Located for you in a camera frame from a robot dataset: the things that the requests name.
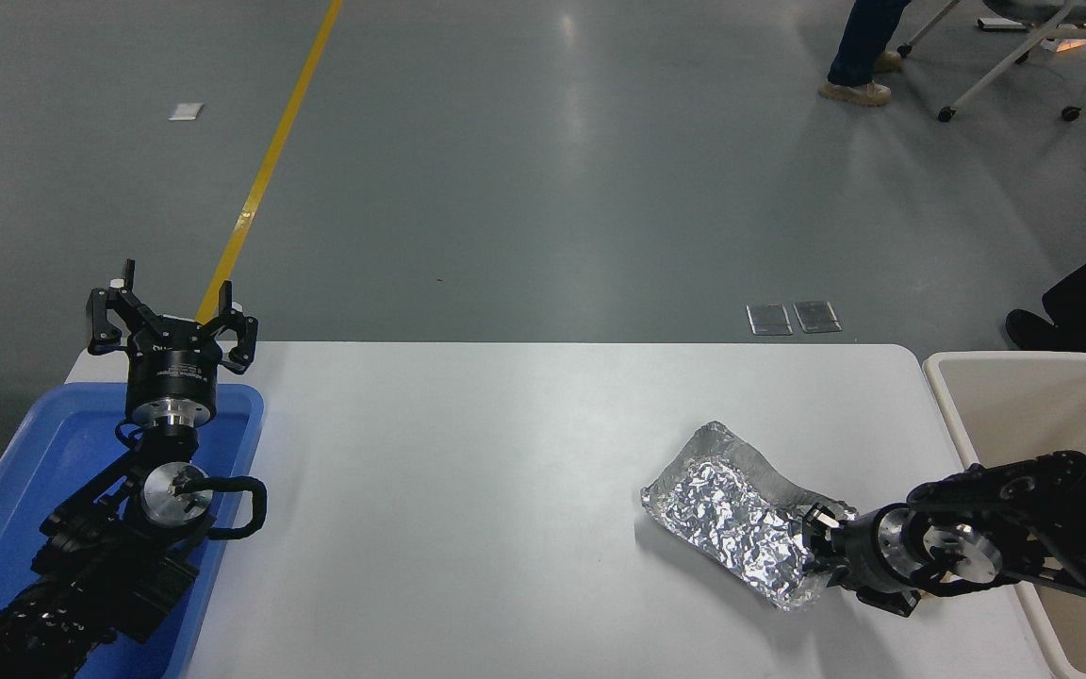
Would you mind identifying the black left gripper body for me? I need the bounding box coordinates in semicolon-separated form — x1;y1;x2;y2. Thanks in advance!
125;323;222;412

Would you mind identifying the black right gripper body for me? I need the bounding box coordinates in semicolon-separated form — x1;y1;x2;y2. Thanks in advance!
831;511;888;593

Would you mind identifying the foil plate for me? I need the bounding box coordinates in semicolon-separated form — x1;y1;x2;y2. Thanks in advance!
640;421;860;612

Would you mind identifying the metal floor plate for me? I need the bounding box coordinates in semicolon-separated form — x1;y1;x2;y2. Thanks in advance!
747;304;795;336
794;301;843;334

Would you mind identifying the blue plastic tray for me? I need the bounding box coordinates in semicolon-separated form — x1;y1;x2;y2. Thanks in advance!
0;381;266;679

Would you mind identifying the large pale bin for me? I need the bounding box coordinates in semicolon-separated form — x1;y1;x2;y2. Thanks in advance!
923;351;1086;679

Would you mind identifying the walking person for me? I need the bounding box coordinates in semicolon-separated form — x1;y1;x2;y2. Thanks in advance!
818;0;912;107

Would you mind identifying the white wheeled chair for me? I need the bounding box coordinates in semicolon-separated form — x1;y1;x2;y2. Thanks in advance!
897;0;1086;124

